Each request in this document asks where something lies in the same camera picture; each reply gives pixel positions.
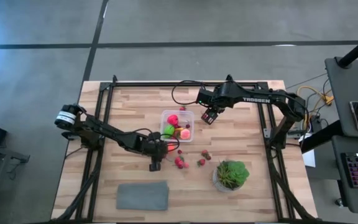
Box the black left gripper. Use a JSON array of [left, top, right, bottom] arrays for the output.
[[143, 138, 175, 162]]

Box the grey desk with phone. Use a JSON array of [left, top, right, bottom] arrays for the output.
[[324, 57, 358, 139]]

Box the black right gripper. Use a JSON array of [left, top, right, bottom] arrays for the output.
[[196, 88, 226, 125]]

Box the grey desk with keyboard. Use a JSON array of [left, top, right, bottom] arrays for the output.
[[331, 135, 358, 215]]

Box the grey folded cloth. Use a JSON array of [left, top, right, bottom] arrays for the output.
[[116, 181, 170, 212]]

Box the white paper sheet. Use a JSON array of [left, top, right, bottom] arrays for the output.
[[301, 133, 316, 168]]

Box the clear plastic tupperware container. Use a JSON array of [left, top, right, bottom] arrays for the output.
[[160, 109, 195, 143]]

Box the green succulent plant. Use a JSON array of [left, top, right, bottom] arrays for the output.
[[216, 159, 250, 190]]

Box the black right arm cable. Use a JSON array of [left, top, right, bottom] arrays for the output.
[[171, 80, 217, 106]]

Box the yellow cable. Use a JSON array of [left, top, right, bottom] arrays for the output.
[[296, 85, 334, 106]]

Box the white geometric plant pot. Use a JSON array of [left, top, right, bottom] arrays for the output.
[[212, 167, 245, 193]]

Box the black desk beam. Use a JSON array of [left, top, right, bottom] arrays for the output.
[[299, 119, 343, 154]]

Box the black aluminium table frame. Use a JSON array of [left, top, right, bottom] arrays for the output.
[[51, 74, 316, 223]]

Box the pink toy peach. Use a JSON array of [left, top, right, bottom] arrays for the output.
[[178, 128, 192, 141]]

